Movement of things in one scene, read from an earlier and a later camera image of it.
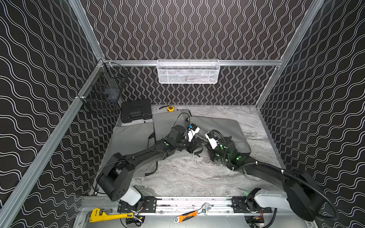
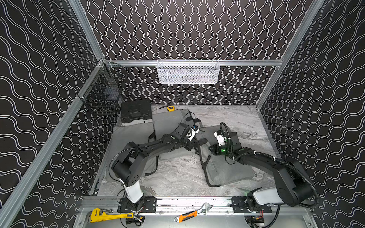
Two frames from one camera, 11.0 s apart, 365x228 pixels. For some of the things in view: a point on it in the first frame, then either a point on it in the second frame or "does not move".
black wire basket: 102,91 does not move
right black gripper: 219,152 does not move
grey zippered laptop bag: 230,127 to 218,170
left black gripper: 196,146 does not move
